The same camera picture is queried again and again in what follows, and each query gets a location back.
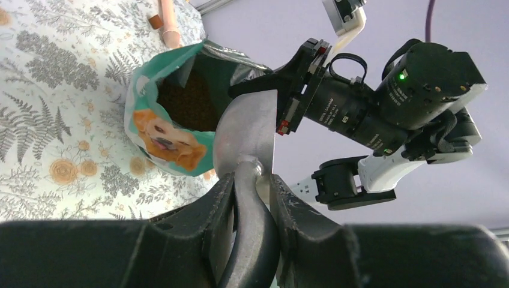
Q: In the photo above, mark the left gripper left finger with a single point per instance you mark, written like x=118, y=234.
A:
x=186, y=247

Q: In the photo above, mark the green silver pet food bag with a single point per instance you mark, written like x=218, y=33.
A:
x=170, y=147

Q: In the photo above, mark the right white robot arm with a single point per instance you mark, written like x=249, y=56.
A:
x=417, y=115

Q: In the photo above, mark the metal scissors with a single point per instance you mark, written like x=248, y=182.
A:
x=244, y=145

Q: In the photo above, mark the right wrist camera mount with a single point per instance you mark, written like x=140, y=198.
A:
x=348, y=19

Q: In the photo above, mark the brown kibble in bag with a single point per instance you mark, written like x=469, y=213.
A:
x=190, y=106

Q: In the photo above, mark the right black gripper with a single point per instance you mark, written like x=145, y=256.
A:
x=296, y=83

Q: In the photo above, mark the pink cylinder toy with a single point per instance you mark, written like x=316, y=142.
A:
x=171, y=34

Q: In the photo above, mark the brown small block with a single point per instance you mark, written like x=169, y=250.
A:
x=156, y=22

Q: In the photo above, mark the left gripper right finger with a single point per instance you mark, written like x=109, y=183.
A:
x=318, y=252

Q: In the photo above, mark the floral table mat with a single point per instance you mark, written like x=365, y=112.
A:
x=65, y=68

